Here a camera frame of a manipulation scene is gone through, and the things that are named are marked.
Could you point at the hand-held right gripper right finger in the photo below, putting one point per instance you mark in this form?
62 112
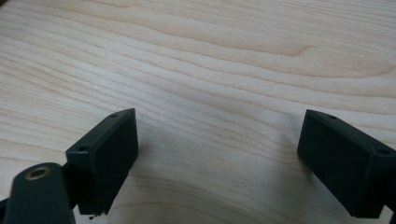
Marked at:
342 161

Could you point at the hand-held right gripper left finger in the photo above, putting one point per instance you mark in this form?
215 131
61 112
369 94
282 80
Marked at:
106 161

